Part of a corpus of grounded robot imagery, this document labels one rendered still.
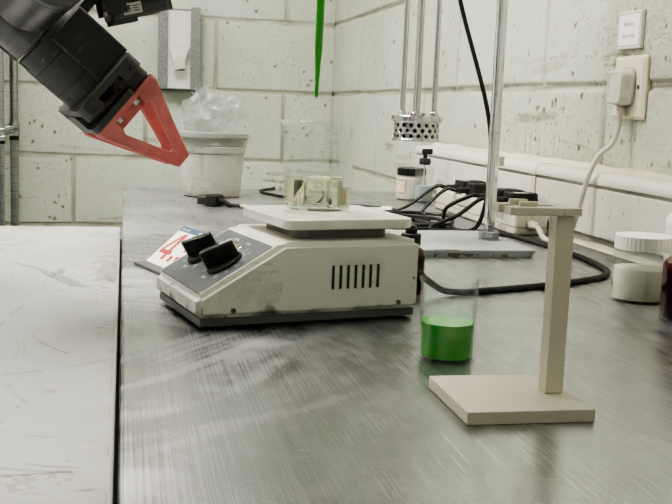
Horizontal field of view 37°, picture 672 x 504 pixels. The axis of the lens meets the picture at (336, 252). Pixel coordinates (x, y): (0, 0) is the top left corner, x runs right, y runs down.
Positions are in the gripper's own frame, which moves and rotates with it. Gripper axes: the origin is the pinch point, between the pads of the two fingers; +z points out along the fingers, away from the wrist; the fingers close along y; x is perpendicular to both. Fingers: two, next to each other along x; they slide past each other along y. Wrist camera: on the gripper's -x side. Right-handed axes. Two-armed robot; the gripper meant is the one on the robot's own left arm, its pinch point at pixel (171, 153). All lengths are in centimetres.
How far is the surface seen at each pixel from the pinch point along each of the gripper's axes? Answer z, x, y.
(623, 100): 47, -49, 22
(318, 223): 10.6, -2.3, -11.0
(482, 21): 49, -71, 83
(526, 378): 20.0, 0.0, -33.4
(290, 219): 8.6, -1.0, -10.5
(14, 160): 18, 2, 237
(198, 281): 6.7, 7.6, -8.2
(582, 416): 19.7, 0.9, -40.4
